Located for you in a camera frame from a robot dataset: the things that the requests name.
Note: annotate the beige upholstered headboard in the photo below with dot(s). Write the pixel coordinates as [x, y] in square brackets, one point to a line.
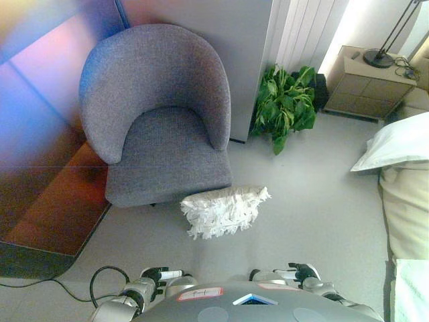
[420, 63]

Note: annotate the green leafy plant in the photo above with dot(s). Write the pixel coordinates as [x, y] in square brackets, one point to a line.
[285, 107]

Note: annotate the white curtain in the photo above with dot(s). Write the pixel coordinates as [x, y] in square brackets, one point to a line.
[301, 30]

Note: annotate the silver robot leg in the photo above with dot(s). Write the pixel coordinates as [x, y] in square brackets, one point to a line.
[263, 276]
[182, 285]

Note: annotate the silver right robot leg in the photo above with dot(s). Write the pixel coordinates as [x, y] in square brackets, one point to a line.
[263, 276]

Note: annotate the grey robot torso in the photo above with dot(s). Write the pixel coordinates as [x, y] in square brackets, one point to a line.
[234, 308]

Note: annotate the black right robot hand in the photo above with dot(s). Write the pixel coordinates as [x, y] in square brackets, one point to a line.
[303, 271]

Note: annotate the pale green bed cloth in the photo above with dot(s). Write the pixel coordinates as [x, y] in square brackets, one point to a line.
[414, 292]

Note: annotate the black lamp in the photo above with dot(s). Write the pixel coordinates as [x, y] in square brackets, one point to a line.
[378, 58]

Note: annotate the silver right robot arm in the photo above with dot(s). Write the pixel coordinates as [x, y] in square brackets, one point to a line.
[352, 305]

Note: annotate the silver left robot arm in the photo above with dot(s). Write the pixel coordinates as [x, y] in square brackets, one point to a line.
[114, 308]

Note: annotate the beige bed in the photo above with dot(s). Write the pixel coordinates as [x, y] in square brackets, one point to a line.
[409, 214]

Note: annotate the brown wooden desk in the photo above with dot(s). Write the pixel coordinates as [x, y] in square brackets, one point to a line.
[60, 208]

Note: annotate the white fringed pillow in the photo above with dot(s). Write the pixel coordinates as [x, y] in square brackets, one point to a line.
[221, 208]

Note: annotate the white bed pillow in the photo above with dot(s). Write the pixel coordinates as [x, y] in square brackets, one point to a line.
[399, 144]

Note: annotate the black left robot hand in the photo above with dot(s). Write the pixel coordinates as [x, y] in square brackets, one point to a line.
[157, 273]

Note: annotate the grey fabric armchair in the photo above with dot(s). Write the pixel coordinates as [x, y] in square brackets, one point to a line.
[151, 84]

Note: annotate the beige nightstand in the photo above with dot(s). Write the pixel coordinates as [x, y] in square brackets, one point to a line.
[362, 90]

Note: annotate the silver left robot leg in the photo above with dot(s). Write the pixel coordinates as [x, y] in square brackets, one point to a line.
[182, 285]

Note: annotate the small grey remote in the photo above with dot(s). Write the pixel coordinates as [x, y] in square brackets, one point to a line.
[354, 55]

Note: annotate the black plant pot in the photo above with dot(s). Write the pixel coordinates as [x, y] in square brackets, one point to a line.
[321, 90]

